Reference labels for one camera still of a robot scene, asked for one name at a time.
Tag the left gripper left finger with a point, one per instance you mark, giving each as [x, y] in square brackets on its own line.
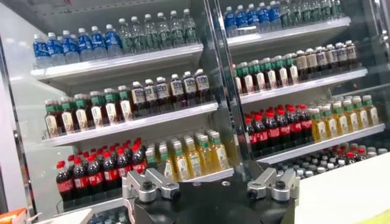
[146, 187]

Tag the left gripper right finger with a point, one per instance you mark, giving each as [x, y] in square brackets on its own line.
[281, 188]

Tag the light green t-shirt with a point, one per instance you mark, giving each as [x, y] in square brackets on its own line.
[377, 219]

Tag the red-cap cola bottle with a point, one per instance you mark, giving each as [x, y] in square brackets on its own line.
[305, 123]
[80, 181]
[361, 151]
[284, 129]
[95, 178]
[273, 132]
[64, 184]
[110, 174]
[294, 126]
[251, 138]
[261, 135]
[138, 162]
[123, 167]
[350, 155]

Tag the yellow tea bottle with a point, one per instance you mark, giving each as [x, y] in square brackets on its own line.
[194, 161]
[318, 128]
[150, 159]
[340, 120]
[329, 124]
[361, 114]
[181, 164]
[351, 117]
[220, 154]
[166, 164]
[371, 112]
[206, 157]

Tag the white side table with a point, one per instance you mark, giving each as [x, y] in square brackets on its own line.
[70, 217]

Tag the green-cap brown tea bottle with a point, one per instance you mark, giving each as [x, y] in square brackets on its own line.
[81, 114]
[247, 79]
[258, 77]
[97, 111]
[51, 120]
[125, 105]
[67, 117]
[111, 108]
[292, 71]
[281, 73]
[270, 75]
[238, 82]

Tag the white-cap blue-label bottle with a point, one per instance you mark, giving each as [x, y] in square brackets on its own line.
[177, 89]
[202, 84]
[163, 92]
[190, 87]
[321, 59]
[331, 57]
[341, 55]
[151, 95]
[139, 97]
[351, 53]

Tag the white-cap cream-label bottle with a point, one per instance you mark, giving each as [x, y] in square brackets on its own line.
[312, 61]
[302, 63]

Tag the glass display cabinet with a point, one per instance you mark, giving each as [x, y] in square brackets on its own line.
[91, 12]
[262, 53]

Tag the orange and white box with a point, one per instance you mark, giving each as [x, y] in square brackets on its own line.
[12, 216]

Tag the blue water bottle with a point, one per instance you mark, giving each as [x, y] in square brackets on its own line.
[85, 45]
[55, 50]
[275, 14]
[70, 47]
[98, 43]
[241, 19]
[230, 21]
[41, 51]
[113, 41]
[253, 17]
[264, 16]

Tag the green-label clear water bottle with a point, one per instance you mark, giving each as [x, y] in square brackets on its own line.
[177, 30]
[189, 27]
[138, 36]
[164, 32]
[335, 8]
[125, 38]
[297, 12]
[286, 13]
[307, 11]
[151, 33]
[318, 10]

